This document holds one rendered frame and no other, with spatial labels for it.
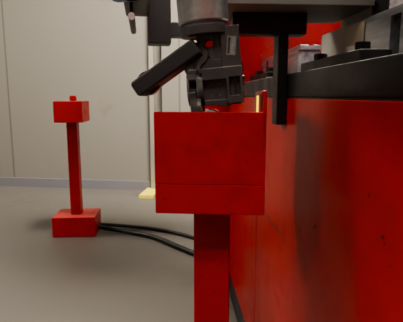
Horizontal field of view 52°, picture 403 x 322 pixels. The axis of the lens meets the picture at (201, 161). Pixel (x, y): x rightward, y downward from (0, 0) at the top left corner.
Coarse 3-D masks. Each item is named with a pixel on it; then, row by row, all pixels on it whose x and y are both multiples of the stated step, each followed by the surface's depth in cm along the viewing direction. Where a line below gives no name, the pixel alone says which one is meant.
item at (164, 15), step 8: (152, 0) 210; (160, 0) 210; (168, 0) 211; (152, 8) 211; (160, 8) 211; (168, 8) 212; (152, 16) 211; (160, 16) 212; (168, 16) 212; (152, 24) 212; (160, 24) 212; (168, 24) 213; (152, 32) 212; (160, 32) 213; (168, 32) 214; (152, 40) 213; (160, 40) 214; (168, 40) 214
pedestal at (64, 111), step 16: (64, 112) 232; (80, 112) 232; (80, 160) 248; (80, 176) 248; (80, 192) 248; (80, 208) 248; (96, 208) 261; (64, 224) 242; (80, 224) 243; (96, 224) 247
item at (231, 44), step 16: (192, 32) 58; (208, 32) 58; (224, 32) 59; (208, 48) 60; (224, 48) 59; (192, 64) 60; (208, 64) 60; (224, 64) 60; (240, 64) 60; (192, 80) 59; (208, 80) 60; (224, 80) 60; (240, 80) 58; (208, 96) 60; (224, 96) 60; (240, 96) 59
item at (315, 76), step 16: (352, 64) 51; (368, 64) 47; (384, 64) 43; (400, 64) 40; (256, 80) 111; (272, 80) 93; (288, 80) 80; (304, 80) 70; (320, 80) 62; (336, 80) 56; (352, 80) 51; (368, 80) 47; (384, 80) 43; (400, 80) 40; (272, 96) 95; (288, 96) 80; (304, 96) 70; (320, 96) 63; (336, 96) 56; (352, 96) 51; (368, 96) 47; (384, 96) 43; (400, 96) 40
